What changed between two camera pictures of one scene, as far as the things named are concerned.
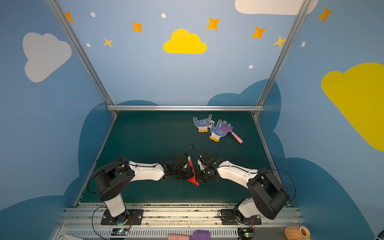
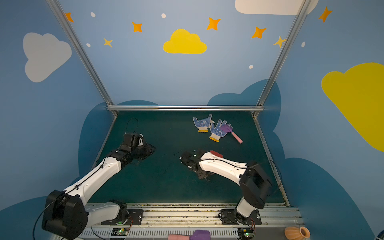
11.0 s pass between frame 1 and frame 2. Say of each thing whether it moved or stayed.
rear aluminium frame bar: stayed
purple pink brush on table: stayed
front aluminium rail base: stayed
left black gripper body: moved
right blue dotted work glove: stayed
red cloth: moved
